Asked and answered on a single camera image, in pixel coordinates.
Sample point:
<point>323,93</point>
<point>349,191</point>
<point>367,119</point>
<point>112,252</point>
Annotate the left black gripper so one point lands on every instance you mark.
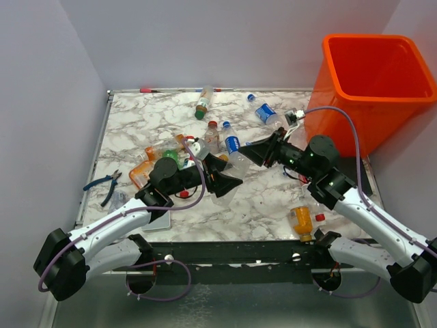
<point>212,165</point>

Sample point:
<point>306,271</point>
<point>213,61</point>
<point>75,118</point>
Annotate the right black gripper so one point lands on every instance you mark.
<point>265,149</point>

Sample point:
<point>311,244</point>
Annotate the blue Pepsi bottle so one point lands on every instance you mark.
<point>232,142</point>

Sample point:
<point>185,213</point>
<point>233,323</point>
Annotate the orange juice bottle front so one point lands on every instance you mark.
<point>302,223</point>

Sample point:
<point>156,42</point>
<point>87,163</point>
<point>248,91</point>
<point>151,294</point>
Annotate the orange juice bottle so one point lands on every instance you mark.
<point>224,157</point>
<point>302,223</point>

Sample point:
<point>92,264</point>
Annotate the red label bottle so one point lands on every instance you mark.
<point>315,208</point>

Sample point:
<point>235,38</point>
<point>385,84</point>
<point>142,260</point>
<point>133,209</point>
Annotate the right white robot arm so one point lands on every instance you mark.
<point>406,259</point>

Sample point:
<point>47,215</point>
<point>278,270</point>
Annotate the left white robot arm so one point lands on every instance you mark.
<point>67,259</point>

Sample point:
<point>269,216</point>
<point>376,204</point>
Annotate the orange plastic bin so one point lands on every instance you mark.
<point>371,83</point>

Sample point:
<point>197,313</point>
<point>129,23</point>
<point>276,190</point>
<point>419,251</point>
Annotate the red cap clear bottle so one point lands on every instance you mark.
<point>212,137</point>

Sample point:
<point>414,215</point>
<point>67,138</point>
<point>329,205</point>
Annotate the far blue label bottle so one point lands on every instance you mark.
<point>265,112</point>

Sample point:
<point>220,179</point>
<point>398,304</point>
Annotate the green plastic bottle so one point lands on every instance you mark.
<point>172,154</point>

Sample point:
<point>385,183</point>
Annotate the green cap tea bottle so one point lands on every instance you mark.
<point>203,103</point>

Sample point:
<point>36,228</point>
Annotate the orange label crushed bottle left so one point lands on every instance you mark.
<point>153,153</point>

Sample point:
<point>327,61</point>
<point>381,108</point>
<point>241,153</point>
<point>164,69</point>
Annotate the blue red pen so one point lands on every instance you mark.
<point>217,90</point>

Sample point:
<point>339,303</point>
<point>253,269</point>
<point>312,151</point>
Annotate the large orange label bottle left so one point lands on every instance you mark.
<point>139,175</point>

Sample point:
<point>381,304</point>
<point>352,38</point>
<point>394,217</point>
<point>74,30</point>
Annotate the red marker pen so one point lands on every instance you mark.
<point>148,91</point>

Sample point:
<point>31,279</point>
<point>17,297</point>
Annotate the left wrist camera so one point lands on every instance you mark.
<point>199,148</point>

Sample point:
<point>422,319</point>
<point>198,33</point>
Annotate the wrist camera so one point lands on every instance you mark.
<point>293,118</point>
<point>199,148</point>

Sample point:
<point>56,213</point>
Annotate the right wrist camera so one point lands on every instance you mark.
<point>293,118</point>

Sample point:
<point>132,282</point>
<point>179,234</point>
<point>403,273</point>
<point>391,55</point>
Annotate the black base frame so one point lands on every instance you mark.
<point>235,262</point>

